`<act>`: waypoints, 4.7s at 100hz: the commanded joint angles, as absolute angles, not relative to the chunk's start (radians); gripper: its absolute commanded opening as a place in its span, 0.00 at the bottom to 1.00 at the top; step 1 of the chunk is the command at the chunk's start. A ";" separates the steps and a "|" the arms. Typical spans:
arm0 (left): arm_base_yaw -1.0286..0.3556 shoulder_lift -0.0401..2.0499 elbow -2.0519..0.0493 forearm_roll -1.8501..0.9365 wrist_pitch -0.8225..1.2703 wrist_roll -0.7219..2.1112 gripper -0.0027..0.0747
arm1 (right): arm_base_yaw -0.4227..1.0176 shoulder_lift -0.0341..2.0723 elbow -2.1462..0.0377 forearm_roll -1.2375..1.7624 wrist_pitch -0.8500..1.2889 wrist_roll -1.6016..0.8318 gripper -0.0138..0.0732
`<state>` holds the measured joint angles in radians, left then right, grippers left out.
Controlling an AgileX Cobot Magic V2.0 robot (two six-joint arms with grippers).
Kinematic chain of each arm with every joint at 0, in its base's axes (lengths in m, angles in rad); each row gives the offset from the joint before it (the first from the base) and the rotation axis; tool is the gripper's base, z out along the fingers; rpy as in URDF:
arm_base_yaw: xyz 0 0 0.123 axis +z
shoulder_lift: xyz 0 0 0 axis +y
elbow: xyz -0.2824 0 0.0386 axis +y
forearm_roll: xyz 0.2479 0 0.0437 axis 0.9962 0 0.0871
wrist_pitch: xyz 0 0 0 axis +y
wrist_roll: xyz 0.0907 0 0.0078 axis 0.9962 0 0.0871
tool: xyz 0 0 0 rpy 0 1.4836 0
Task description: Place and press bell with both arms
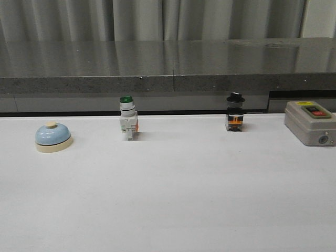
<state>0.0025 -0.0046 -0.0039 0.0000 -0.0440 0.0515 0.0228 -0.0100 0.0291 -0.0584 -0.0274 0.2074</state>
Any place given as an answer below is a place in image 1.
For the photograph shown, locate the grey on-off switch box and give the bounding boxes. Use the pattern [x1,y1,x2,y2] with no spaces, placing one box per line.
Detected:
[284,101,335,146]

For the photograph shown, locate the light blue desk bell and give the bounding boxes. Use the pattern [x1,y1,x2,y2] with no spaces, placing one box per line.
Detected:
[35,121,74,153]

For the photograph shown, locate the grey curtain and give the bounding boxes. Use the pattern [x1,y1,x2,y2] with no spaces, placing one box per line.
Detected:
[1,1,306,42]

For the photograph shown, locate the grey stone counter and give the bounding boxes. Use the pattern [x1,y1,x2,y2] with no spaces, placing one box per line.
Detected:
[1,38,335,114]

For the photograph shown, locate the black rotary selector switch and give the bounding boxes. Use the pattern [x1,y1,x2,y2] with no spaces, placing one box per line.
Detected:
[225,92,245,132]

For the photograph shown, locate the green pushbutton switch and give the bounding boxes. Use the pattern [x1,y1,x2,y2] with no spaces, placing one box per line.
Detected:
[119,96,139,141]

